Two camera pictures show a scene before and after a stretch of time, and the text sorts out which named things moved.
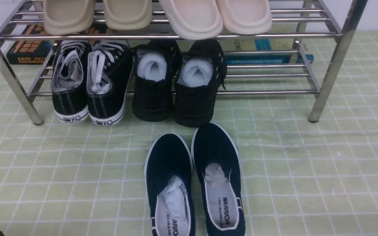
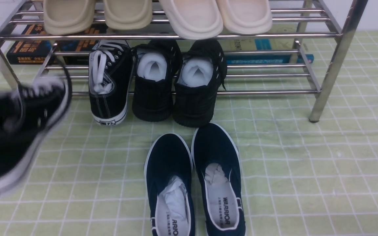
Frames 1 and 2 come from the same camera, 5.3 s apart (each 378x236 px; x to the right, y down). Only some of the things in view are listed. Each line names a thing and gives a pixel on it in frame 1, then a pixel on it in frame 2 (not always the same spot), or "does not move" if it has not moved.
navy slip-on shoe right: (220, 180) does not move
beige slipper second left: (128, 14) does not move
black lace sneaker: (71, 72) → (11, 123)
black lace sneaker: (110, 66) does not move
